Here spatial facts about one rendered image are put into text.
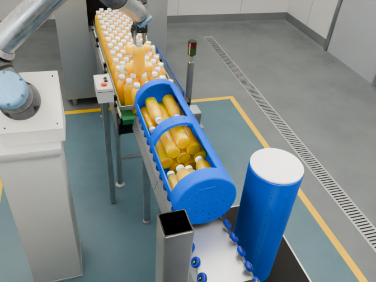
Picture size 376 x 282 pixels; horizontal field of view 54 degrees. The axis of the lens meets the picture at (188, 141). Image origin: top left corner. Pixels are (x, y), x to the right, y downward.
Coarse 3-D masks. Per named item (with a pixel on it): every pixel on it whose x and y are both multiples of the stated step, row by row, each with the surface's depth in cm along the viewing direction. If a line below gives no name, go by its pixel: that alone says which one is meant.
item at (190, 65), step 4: (188, 64) 267; (192, 64) 266; (188, 68) 268; (192, 68) 267; (188, 72) 269; (192, 72) 269; (188, 76) 271; (192, 76) 271; (188, 80) 272; (192, 80) 274; (188, 84) 275; (188, 88) 277; (188, 92) 279; (188, 96) 281
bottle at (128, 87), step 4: (128, 84) 237; (132, 84) 238; (124, 88) 239; (128, 88) 238; (132, 88) 238; (124, 92) 241; (128, 92) 239; (124, 96) 243; (128, 96) 241; (124, 100) 245; (128, 100) 242; (128, 104) 244
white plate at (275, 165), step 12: (252, 156) 194; (264, 156) 195; (276, 156) 195; (288, 156) 196; (252, 168) 187; (264, 168) 187; (276, 168) 187; (288, 168) 188; (300, 168) 189; (276, 180) 180; (288, 180) 181
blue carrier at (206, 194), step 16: (160, 80) 213; (144, 96) 218; (160, 96) 221; (176, 96) 203; (144, 128) 197; (160, 128) 181; (192, 128) 207; (208, 144) 172; (208, 160) 187; (192, 176) 151; (208, 176) 150; (224, 176) 154; (176, 192) 153; (192, 192) 151; (208, 192) 154; (224, 192) 158; (176, 208) 154; (192, 208) 157; (208, 208) 161; (224, 208) 164
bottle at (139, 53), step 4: (136, 48) 224; (140, 48) 224; (136, 52) 225; (140, 52) 225; (144, 52) 227; (136, 56) 226; (140, 56) 226; (144, 56) 229; (136, 60) 228; (140, 60) 228; (144, 60) 231; (136, 64) 229; (140, 64) 229; (144, 64) 232; (136, 68) 231; (140, 68) 231; (144, 68) 234; (136, 72) 233; (140, 72) 233; (144, 72) 236
